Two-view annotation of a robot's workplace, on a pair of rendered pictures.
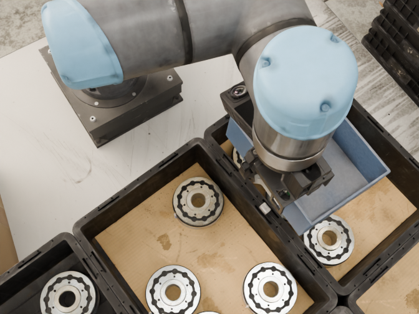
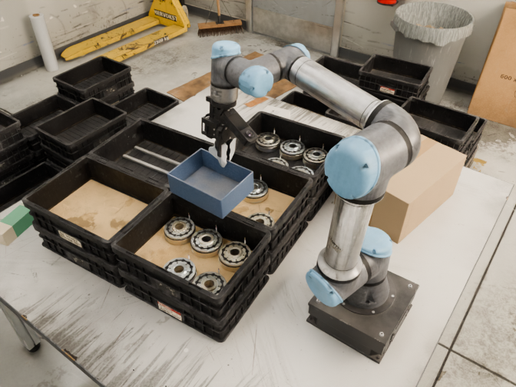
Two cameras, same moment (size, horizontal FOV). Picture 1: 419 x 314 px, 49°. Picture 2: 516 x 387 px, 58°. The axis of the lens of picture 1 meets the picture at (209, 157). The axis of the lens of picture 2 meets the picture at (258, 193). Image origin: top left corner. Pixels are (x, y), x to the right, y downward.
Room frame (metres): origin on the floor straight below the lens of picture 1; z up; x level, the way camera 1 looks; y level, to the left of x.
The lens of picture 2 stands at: (1.33, -0.27, 1.97)
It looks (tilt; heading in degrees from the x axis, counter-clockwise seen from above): 41 degrees down; 166
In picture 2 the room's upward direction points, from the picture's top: straight up
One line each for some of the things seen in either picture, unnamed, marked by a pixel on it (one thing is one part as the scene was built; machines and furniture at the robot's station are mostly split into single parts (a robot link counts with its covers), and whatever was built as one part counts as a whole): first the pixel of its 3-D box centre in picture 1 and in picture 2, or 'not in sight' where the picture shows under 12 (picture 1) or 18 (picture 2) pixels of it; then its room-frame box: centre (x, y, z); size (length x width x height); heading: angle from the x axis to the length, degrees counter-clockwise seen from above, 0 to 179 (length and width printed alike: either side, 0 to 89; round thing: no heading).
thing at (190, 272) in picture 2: not in sight; (179, 270); (0.38, -0.28, 0.86); 0.10 x 0.10 x 0.01
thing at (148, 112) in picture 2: not in sight; (143, 130); (-1.29, -0.35, 0.31); 0.40 x 0.30 x 0.34; 130
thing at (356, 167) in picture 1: (303, 151); (211, 181); (0.28, -0.14, 1.10); 0.20 x 0.15 x 0.07; 40
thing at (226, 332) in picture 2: not in sight; (196, 274); (0.33, -0.22, 0.76); 0.40 x 0.30 x 0.12; 45
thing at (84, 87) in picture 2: not in sight; (100, 103); (-1.59, -0.61, 0.37); 0.40 x 0.30 x 0.45; 130
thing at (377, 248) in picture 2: not in sight; (368, 253); (0.55, 0.25, 0.97); 0.13 x 0.12 x 0.14; 115
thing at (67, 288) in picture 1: (67, 298); not in sight; (0.03, 0.23, 0.86); 0.05 x 0.05 x 0.01
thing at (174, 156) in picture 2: not in sight; (156, 162); (-0.17, -0.30, 0.87); 0.40 x 0.30 x 0.11; 45
